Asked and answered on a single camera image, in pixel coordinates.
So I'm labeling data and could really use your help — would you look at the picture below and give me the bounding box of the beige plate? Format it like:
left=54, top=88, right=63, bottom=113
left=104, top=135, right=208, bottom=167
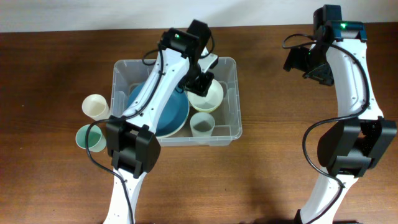
left=155, top=106, right=190, bottom=138

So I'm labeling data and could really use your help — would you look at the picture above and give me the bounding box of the left black cable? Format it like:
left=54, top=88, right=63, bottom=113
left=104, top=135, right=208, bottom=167
left=84, top=34, right=215, bottom=224

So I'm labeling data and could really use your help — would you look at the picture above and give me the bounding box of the black cable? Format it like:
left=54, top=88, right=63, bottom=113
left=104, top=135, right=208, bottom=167
left=84, top=34, right=215, bottom=224
left=281, top=32, right=371, bottom=224

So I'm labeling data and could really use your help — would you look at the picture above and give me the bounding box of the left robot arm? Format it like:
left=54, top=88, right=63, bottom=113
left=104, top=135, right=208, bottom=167
left=105, top=20, right=218, bottom=223

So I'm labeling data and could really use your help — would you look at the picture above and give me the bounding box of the grey cup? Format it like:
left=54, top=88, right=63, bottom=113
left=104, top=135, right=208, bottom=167
left=190, top=112, right=215, bottom=138

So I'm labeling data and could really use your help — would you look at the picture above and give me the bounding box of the white bowl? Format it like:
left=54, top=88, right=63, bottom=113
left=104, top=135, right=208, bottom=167
left=187, top=79, right=224, bottom=109

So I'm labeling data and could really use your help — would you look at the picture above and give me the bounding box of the right black cable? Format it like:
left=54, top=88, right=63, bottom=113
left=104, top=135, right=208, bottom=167
left=281, top=32, right=371, bottom=224

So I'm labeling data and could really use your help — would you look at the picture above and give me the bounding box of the blue plate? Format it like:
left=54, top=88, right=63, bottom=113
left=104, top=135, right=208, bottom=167
left=126, top=82, right=190, bottom=138

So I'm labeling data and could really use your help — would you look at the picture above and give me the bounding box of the cream cup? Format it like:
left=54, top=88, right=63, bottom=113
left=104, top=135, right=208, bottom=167
left=81, top=94, right=111, bottom=121

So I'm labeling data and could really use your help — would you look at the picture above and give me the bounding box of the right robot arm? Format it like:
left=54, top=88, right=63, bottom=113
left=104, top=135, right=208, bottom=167
left=284, top=4, right=397, bottom=223

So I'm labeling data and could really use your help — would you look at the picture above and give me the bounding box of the green cup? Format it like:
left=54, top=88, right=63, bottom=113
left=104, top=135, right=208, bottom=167
left=75, top=124, right=106, bottom=152

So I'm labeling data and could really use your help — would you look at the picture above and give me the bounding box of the clear plastic storage bin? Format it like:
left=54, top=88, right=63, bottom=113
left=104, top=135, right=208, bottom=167
left=110, top=57, right=243, bottom=147

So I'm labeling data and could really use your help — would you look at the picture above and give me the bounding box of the yellow bowl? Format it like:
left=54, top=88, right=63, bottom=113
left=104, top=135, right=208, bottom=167
left=192, top=106, right=219, bottom=113

